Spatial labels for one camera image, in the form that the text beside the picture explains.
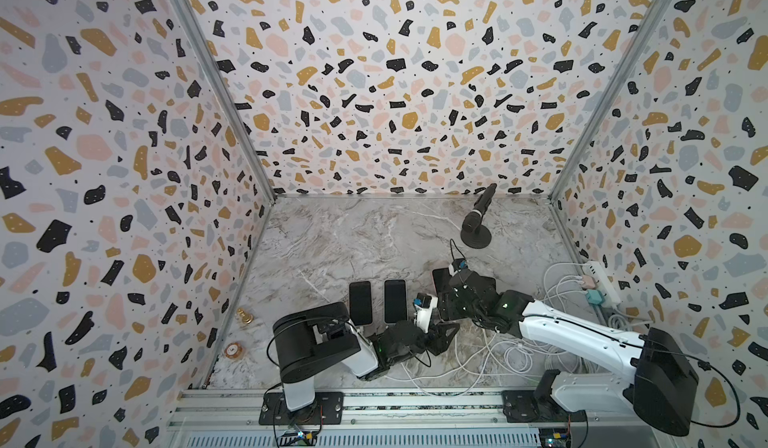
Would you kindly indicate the white power strip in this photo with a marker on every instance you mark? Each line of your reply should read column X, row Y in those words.
column 604, row 283

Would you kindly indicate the pink charger plug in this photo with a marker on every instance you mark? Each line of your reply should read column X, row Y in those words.
column 587, row 282

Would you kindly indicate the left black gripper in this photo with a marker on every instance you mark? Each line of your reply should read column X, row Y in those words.
column 441, row 330

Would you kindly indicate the teal charger plug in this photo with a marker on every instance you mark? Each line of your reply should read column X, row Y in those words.
column 594, row 297

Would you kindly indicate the round copper tape roll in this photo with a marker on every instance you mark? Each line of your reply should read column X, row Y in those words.
column 233, row 350

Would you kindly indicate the black phone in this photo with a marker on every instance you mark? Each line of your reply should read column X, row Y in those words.
column 395, row 301
column 441, row 279
column 360, row 303

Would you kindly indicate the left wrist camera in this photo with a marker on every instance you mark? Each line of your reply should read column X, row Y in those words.
column 424, row 305

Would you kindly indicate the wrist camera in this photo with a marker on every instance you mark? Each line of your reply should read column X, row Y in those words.
column 424, row 305
column 458, row 265

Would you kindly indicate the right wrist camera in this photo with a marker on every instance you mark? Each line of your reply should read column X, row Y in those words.
column 458, row 265

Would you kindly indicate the small gold figurine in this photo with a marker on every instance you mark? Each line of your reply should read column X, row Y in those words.
column 244, row 316

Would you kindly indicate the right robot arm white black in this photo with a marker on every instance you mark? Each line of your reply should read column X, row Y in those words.
column 643, row 373

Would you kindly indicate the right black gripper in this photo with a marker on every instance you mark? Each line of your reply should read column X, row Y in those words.
column 446, row 305

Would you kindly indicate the black microphone on stand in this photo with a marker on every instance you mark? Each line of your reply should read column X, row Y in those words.
column 473, row 233

